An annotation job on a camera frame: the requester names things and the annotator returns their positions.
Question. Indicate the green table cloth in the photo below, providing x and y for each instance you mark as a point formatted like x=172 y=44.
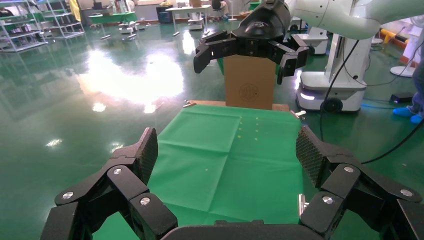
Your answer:
x=225 y=165

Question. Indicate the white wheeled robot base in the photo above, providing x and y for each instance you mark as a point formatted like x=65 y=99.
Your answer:
x=344 y=89
x=314 y=41

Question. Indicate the black power brick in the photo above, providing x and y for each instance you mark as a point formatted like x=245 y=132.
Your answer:
x=400 y=97

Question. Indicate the grey metal shelf rack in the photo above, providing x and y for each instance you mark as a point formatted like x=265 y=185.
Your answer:
x=20 y=36
x=63 y=24

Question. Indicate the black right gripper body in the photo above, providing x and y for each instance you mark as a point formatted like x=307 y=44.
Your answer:
x=261 y=30

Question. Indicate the blue shoe cover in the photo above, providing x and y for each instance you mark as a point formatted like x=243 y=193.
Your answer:
x=416 y=119
x=402 y=111

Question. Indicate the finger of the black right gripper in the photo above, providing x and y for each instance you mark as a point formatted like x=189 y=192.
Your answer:
x=293 y=59
x=215 y=46

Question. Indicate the dark blue bin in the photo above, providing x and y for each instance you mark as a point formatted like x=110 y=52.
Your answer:
x=164 y=15

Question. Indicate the green covered table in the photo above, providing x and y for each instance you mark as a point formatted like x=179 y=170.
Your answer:
x=112 y=17

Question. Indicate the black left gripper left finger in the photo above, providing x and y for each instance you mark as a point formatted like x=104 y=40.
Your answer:
x=132 y=172

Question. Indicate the white work table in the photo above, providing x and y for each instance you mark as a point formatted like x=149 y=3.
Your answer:
x=188 y=8

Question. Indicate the white floor fan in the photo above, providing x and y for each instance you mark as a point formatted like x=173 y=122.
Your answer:
x=402 y=71

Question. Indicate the small white robot base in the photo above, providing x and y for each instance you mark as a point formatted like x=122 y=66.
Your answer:
x=129 y=28
x=196 y=23

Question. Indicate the yellow black floor bumper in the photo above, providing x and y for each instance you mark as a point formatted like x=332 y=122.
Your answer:
x=387 y=34

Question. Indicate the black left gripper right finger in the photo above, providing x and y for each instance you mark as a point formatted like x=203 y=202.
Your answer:
x=344 y=185

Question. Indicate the silver binder clip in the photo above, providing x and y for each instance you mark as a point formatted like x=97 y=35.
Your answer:
x=302 y=203
x=188 y=103
x=299 y=114

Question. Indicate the brown cardboard box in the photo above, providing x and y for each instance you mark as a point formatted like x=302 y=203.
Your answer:
x=248 y=89

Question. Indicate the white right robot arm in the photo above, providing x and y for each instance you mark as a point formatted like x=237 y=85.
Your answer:
x=331 y=16

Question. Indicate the yellow hanging garment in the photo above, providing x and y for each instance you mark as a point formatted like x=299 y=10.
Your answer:
x=74 y=10

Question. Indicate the black office chair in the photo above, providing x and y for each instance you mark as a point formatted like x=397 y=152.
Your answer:
x=217 y=5

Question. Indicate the person leg blue trousers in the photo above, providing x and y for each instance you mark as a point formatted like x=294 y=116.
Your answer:
x=419 y=86

